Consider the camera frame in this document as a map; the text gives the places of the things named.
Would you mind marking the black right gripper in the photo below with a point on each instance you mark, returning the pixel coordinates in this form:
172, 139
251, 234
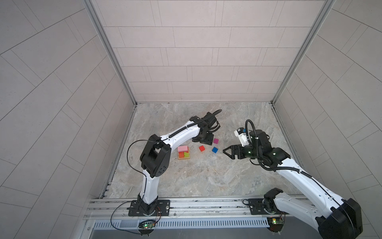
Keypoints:
238, 147

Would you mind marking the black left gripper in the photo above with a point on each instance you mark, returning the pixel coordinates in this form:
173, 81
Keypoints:
209, 140

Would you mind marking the pink wood block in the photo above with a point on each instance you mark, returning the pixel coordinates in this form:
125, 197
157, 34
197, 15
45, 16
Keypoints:
183, 148

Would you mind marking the natural wood plank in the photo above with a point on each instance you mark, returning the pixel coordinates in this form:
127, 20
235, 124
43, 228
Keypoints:
183, 158

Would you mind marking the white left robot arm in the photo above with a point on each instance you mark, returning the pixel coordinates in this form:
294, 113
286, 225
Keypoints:
155, 157

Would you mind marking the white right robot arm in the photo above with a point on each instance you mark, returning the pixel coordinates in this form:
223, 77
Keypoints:
330, 214

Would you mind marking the right circuit board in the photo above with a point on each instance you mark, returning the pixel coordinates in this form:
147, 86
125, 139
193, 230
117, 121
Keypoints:
275, 221

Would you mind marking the circuit board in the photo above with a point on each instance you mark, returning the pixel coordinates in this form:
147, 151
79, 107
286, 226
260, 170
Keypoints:
147, 225
275, 221

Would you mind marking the left circuit board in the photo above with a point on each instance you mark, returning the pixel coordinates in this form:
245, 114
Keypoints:
147, 225

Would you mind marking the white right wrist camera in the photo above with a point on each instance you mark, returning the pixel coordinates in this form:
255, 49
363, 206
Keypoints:
240, 133

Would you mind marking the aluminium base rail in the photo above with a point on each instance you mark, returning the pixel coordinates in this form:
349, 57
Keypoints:
181, 213

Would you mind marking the aluminium corner post left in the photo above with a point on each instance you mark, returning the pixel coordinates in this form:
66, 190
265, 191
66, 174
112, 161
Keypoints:
89, 6

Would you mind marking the aluminium corner post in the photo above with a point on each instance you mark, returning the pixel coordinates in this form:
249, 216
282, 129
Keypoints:
322, 15
89, 6

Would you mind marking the aluminium corner post right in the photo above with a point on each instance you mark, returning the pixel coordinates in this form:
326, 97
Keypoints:
322, 15

